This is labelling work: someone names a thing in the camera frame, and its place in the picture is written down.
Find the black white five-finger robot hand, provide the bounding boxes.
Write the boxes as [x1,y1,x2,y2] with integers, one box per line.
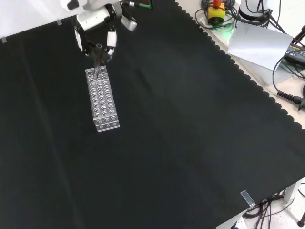
[73,13,138,65]

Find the clear glass test tube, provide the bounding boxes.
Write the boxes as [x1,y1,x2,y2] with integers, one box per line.
[93,42,103,81]

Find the clear acrylic test tube rack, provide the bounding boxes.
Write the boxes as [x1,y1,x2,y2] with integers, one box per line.
[84,66,121,134]

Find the green red circuit board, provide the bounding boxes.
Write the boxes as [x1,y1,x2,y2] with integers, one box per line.
[139,0,153,10]

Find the black bench cloth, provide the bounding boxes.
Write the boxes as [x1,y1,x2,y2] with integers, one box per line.
[0,0,305,229]

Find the yellow stop button box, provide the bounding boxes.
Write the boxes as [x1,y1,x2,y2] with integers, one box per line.
[206,0,226,25]

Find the pale grey board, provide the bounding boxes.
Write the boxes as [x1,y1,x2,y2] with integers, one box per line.
[227,22,294,71]

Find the black power adapter yellow label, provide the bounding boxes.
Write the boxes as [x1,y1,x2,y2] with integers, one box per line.
[284,43,305,64]

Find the black tripod leg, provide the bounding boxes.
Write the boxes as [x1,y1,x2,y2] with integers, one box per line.
[292,23,305,46]

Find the clear tape strip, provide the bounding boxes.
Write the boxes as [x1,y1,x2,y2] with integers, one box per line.
[240,190,256,208]

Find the white bench leg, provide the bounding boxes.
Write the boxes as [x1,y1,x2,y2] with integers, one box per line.
[283,179,304,204]

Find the black looped cable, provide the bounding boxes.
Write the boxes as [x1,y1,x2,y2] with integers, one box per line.
[194,0,240,31]

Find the green cable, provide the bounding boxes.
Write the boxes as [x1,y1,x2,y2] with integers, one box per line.
[209,21,237,33]

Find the black cable with ribbed connector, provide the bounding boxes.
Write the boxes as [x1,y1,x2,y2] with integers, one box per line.
[272,56,305,111]

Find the black cable bundle under bench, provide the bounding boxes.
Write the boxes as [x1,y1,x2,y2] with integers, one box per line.
[243,182,305,229]

